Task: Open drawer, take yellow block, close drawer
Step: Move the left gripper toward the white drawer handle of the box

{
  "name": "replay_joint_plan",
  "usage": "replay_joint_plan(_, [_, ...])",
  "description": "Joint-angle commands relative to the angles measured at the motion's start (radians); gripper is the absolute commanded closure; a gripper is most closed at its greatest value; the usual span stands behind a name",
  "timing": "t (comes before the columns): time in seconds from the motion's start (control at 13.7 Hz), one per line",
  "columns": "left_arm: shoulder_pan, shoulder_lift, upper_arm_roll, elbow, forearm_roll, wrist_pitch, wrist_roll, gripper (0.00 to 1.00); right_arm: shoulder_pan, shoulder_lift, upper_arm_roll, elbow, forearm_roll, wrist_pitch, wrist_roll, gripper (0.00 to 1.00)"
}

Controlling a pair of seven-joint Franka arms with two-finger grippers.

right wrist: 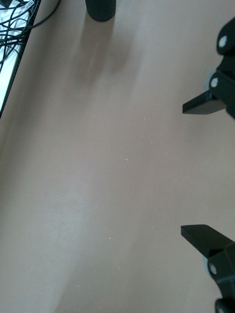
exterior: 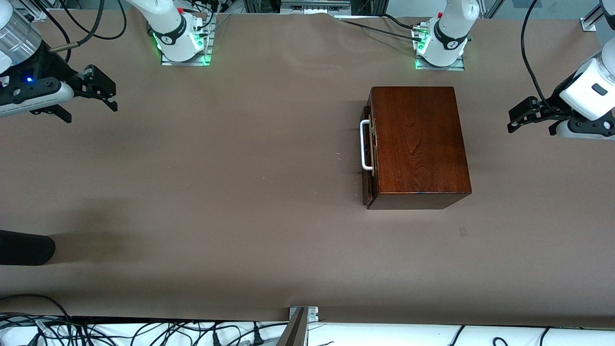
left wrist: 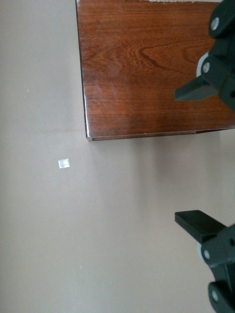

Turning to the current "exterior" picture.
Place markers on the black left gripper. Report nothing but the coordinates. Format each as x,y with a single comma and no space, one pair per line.
549,106

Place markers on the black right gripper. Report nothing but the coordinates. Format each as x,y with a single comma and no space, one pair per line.
54,67

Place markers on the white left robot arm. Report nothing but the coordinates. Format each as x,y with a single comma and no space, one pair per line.
449,29

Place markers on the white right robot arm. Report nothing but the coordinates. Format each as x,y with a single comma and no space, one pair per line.
168,29

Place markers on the dark wooden cabinet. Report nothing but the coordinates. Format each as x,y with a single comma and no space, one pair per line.
423,144

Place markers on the brown table cover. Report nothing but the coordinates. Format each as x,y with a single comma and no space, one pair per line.
192,192

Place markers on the black cylinder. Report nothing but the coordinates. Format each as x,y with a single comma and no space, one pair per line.
24,247

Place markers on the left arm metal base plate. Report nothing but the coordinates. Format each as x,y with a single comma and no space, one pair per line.
459,65

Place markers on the aluminium frame rail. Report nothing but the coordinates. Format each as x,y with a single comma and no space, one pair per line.
590,21
41,14

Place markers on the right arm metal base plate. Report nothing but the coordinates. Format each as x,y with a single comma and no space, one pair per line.
204,53

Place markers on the aluminium frame structure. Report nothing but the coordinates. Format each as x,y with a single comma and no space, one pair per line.
312,6

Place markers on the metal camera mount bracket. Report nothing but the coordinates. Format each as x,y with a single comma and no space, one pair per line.
295,331

